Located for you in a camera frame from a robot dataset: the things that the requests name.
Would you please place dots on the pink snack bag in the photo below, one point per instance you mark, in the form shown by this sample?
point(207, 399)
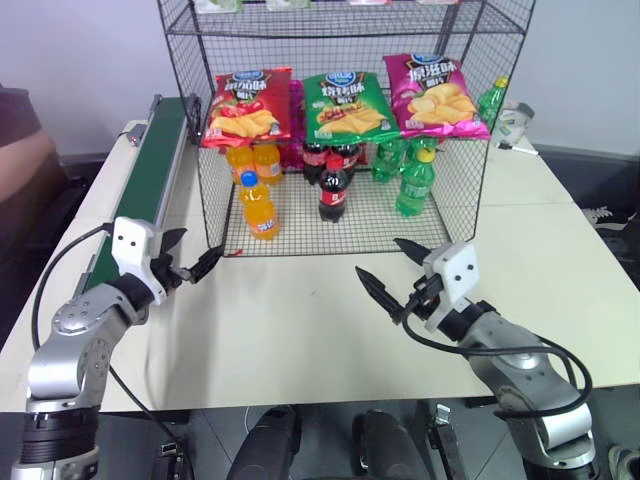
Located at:
point(296, 120)

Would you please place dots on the cola bottle red cap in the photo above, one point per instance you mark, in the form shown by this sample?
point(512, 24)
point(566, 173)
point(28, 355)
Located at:
point(334, 192)

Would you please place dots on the green potato chips bag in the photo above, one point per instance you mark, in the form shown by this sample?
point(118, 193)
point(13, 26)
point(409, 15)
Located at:
point(345, 107)

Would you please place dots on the black connector box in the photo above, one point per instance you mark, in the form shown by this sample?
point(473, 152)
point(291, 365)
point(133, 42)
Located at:
point(170, 462)

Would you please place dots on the magenta potato chips bag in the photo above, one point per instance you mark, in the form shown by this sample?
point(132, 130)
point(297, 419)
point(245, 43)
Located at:
point(435, 95)

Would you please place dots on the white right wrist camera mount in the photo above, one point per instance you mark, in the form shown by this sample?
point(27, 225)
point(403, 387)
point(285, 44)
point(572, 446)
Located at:
point(457, 270)

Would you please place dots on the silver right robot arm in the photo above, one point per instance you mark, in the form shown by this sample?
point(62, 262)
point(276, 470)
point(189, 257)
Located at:
point(520, 370)

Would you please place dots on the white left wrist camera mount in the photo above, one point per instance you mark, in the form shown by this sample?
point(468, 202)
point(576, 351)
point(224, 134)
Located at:
point(131, 245)

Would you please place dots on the orange soda bottle blue cap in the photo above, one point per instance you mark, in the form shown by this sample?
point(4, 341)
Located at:
point(259, 210)

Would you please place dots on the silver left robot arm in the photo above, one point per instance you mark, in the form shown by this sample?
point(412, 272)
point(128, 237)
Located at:
point(65, 350)

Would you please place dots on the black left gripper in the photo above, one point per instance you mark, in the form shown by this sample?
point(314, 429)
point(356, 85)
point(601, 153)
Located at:
point(167, 272)

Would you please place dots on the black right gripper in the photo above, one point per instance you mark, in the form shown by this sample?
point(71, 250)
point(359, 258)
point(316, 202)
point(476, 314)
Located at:
point(425, 295)

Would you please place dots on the white blue labelled container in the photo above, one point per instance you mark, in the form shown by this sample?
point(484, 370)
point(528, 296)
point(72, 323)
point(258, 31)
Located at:
point(512, 125)

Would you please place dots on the black white marker pen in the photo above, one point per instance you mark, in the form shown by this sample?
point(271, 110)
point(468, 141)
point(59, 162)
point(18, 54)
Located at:
point(520, 149)

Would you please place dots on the green conveyor belt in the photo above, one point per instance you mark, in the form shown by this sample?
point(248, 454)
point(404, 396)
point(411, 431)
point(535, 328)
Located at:
point(165, 145)

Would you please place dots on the small grey sensor box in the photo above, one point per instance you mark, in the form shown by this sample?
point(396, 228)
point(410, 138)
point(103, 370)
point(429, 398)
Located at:
point(136, 135)

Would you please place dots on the black table leg bracket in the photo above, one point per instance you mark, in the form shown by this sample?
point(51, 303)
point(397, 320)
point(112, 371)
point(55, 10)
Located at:
point(447, 440)

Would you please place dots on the pink snack packet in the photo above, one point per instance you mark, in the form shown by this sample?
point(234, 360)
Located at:
point(400, 2)

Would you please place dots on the red potato chips bag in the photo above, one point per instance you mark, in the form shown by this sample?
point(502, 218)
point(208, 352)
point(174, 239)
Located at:
point(245, 105)

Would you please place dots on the person in brown clothing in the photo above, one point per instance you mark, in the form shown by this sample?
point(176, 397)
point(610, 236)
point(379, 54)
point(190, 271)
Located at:
point(20, 150)

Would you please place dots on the grey sneaker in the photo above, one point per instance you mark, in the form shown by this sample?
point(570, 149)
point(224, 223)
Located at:
point(625, 462)

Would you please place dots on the black white sneaker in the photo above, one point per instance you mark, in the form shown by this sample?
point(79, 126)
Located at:
point(607, 217)

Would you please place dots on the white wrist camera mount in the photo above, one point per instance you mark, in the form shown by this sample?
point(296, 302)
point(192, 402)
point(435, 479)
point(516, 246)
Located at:
point(131, 245)
point(457, 270)

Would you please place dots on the green soda bottle yellow cap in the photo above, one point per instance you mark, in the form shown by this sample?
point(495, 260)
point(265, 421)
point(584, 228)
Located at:
point(491, 105)
point(415, 187)

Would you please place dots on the dark rounded shape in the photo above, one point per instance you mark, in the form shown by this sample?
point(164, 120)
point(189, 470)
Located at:
point(385, 445)
point(265, 445)

